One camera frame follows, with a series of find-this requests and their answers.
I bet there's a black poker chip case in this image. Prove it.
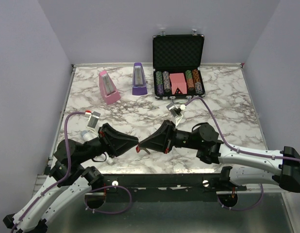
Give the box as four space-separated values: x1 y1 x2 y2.
152 34 206 100

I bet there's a pink playing card deck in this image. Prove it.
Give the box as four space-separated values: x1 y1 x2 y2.
169 73 187 95

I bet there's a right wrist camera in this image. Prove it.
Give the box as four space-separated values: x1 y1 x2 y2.
167 103 186 127

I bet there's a white microphone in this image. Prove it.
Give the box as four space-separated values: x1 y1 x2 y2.
80 130 114 165

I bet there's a pink metronome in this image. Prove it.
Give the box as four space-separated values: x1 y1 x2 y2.
99 70 121 105

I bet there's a purple cable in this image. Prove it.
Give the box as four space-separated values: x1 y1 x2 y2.
185 97 300 212
10 111 133 233

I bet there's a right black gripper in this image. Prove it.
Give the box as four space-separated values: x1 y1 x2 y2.
139 119 200 154

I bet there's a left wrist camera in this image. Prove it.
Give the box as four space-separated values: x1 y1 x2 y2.
84 110 100 133

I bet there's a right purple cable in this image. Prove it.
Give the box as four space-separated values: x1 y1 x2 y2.
185 97 300 212

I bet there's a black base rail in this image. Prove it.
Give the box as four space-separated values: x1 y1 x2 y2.
104 173 247 202

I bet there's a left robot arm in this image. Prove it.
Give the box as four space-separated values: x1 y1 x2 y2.
3 123 138 233

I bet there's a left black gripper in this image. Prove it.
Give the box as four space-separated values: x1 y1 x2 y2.
78 122 140 164

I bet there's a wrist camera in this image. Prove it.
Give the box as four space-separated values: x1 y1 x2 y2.
167 103 186 127
84 110 100 133

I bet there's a purple metronome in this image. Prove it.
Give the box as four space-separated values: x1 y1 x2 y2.
132 63 148 96

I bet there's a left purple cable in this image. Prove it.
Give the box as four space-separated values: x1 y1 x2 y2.
10 111 133 233

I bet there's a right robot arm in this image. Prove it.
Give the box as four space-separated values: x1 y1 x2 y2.
136 120 300 193

